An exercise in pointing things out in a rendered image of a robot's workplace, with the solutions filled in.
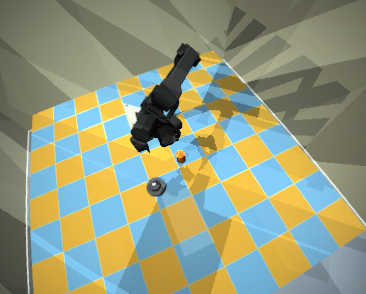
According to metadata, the orange knob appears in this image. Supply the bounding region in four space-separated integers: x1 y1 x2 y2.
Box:
176 150 186 164

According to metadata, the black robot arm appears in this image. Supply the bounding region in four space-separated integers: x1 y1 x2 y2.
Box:
130 43 202 148

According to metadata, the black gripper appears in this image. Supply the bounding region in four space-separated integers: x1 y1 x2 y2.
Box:
129 114 183 153

